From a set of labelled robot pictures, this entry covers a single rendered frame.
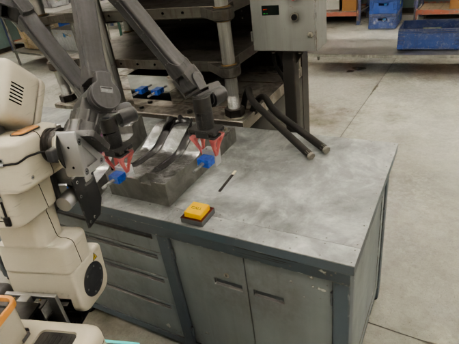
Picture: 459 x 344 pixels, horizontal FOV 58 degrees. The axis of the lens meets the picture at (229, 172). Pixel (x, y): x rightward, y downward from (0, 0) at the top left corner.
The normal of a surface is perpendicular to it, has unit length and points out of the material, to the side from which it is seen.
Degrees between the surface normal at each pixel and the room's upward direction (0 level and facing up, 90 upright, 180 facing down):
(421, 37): 93
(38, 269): 82
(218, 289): 90
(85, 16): 59
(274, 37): 90
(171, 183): 90
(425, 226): 0
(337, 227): 0
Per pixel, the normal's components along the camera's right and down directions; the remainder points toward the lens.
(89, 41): 0.60, -0.23
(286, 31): -0.46, 0.50
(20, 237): -0.20, 0.40
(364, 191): -0.12, -0.85
